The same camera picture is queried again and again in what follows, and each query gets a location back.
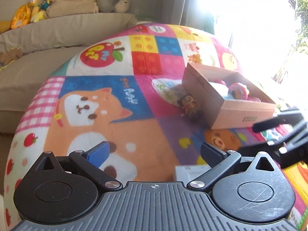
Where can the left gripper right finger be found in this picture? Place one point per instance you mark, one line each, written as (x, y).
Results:
(222, 164)

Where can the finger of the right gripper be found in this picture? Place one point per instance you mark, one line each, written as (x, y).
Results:
(276, 120)
(277, 149)

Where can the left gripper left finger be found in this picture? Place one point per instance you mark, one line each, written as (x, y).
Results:
(87, 164)

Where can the yellow pudding toy pink base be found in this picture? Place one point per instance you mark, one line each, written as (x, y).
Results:
(239, 91)

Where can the white USB hub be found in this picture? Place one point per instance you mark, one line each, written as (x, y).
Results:
(187, 173)

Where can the pink cardboard box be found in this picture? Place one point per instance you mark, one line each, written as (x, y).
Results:
(221, 112)

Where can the blue tissue packet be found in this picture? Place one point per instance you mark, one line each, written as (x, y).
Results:
(221, 89)

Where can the pink toy in box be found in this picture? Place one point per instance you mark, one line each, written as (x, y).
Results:
(218, 81)

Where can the colourful cartoon play mat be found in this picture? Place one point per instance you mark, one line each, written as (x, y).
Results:
(124, 90)

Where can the beige sofa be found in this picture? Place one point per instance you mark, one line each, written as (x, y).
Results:
(45, 46)

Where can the yellow plush toy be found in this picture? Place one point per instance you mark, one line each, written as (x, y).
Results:
(21, 17)

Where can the beige cushion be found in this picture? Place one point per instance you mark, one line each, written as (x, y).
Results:
(60, 8)

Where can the grey neck pillow plush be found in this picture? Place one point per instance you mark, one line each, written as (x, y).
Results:
(113, 6)

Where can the baby doll plush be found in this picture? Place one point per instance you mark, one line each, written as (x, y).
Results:
(38, 10)

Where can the doll figure keychain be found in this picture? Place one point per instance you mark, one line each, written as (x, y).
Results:
(190, 107)

